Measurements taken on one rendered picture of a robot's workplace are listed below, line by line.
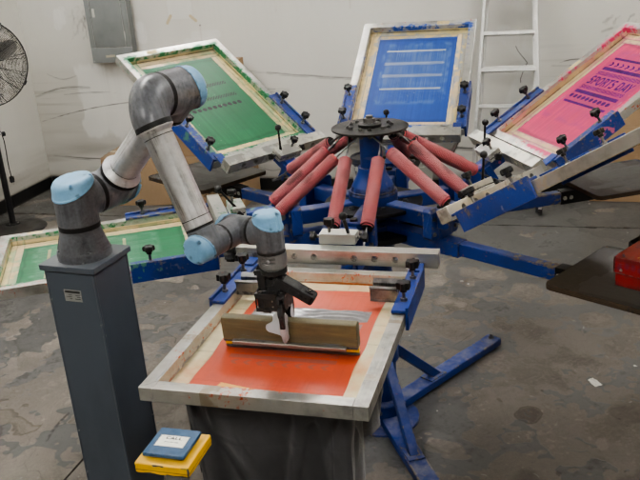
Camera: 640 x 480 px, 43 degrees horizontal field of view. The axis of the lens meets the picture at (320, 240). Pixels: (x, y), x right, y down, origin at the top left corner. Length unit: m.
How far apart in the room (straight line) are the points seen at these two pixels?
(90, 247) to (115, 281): 0.13
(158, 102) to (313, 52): 4.62
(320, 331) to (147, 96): 0.74
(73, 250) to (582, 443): 2.19
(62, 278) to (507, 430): 2.02
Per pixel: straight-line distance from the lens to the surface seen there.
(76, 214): 2.29
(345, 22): 6.49
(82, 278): 2.32
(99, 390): 2.48
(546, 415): 3.69
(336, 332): 2.13
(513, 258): 2.85
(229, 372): 2.14
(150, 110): 2.01
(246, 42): 6.75
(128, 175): 2.33
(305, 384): 2.05
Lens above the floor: 2.00
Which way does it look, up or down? 20 degrees down
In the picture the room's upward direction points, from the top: 4 degrees counter-clockwise
